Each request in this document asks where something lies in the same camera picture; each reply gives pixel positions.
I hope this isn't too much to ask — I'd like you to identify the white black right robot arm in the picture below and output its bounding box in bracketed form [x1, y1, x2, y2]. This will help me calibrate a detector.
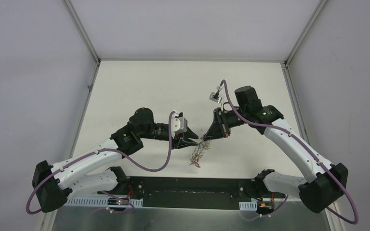
[202, 86, 348, 213]

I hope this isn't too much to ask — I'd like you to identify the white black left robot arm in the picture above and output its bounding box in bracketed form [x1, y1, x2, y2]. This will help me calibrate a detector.
[26, 107, 198, 215]

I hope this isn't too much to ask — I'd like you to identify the right white cable duct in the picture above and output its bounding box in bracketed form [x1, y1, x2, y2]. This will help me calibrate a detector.
[238, 200, 258, 211]

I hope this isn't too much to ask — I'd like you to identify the white cable duct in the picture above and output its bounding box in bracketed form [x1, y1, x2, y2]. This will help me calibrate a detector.
[238, 200, 258, 211]
[64, 196, 131, 208]

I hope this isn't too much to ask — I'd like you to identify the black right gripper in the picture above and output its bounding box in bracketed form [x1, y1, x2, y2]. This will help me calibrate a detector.
[203, 107, 249, 141]

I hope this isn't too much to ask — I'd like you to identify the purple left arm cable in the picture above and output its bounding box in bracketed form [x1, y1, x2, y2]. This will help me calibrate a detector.
[26, 111, 177, 215]

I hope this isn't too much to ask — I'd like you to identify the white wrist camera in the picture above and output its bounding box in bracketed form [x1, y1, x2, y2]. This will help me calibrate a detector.
[171, 116, 188, 134]
[209, 86, 223, 103]

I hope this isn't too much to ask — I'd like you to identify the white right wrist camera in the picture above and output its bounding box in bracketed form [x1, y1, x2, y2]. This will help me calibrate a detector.
[209, 86, 223, 103]

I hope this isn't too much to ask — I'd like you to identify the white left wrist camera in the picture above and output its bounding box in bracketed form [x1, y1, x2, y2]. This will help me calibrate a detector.
[171, 116, 188, 134]

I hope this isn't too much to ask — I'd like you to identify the black mounting base plate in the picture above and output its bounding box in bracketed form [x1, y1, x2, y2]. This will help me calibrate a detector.
[108, 177, 285, 210]

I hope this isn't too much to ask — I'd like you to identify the left white cable duct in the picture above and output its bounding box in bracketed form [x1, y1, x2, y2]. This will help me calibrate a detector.
[64, 196, 131, 208]

